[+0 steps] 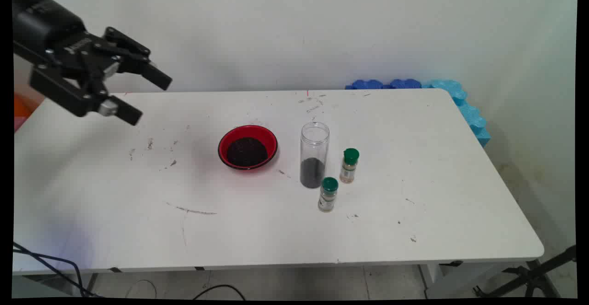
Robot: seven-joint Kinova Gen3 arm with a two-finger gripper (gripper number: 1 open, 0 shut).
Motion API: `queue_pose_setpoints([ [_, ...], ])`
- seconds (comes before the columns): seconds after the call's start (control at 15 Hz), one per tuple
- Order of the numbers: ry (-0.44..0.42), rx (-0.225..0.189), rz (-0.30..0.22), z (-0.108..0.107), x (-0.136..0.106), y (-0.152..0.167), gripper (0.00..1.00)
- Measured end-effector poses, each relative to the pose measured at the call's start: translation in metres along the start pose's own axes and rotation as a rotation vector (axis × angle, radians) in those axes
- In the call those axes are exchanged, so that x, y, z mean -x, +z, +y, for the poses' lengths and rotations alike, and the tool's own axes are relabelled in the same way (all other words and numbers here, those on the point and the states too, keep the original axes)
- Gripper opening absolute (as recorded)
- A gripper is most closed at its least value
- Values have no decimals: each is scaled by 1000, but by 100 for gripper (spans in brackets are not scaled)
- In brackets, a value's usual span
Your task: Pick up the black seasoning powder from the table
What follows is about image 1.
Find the light blue foam strip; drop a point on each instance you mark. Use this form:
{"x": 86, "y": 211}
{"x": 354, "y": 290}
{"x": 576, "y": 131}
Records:
{"x": 469, "y": 112}

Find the orange box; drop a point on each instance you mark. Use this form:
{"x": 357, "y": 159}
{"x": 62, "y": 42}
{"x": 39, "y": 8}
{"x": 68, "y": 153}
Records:
{"x": 20, "y": 107}

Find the dark blue foam piece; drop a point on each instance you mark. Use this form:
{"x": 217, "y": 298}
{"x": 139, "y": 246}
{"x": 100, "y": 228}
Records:
{"x": 406, "y": 83}
{"x": 367, "y": 84}

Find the red bowl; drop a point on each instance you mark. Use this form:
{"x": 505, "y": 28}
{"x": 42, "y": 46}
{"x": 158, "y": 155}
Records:
{"x": 272, "y": 143}

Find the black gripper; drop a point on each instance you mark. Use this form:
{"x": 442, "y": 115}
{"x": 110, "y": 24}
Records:
{"x": 50, "y": 24}

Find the black seeds heap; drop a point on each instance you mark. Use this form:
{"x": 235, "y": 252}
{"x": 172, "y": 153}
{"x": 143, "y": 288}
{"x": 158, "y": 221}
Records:
{"x": 313, "y": 174}
{"x": 246, "y": 152}

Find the black tripod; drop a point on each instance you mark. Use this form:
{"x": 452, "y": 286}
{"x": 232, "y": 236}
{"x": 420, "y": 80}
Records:
{"x": 534, "y": 277}

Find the green-lidded spice bottle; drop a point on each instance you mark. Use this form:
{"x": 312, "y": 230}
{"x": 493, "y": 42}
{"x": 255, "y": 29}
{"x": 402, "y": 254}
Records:
{"x": 327, "y": 197}
{"x": 349, "y": 164}

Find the clear plastic jar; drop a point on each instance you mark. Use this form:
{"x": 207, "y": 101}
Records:
{"x": 315, "y": 146}

